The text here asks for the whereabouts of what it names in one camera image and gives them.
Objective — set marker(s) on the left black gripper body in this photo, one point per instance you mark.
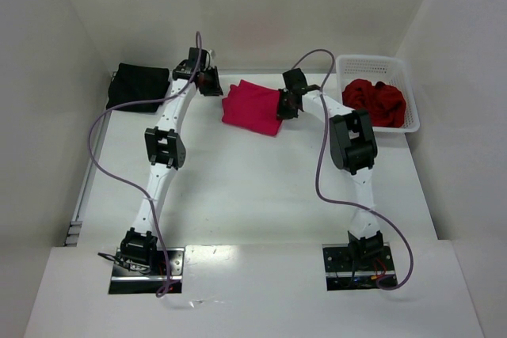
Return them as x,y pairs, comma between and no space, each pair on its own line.
211,81

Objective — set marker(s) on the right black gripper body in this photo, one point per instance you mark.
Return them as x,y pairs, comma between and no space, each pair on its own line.
287,103

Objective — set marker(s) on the pink t-shirt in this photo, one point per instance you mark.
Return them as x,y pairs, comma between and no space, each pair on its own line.
252,107

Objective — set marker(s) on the dark red t-shirt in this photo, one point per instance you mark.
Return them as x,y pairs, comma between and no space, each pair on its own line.
385,103

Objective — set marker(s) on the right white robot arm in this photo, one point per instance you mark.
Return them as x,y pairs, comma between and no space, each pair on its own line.
350,141

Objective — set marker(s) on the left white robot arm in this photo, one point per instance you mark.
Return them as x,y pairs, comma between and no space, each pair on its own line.
166,154

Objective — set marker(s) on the black folded t-shirt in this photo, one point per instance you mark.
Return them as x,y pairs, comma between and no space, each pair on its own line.
133,83

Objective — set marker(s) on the white plastic basket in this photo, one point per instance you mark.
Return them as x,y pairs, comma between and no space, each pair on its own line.
377,68

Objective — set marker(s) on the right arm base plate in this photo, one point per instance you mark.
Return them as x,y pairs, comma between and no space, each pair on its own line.
343,275

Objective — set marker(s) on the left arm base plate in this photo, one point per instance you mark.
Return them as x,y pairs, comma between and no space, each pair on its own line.
128,277

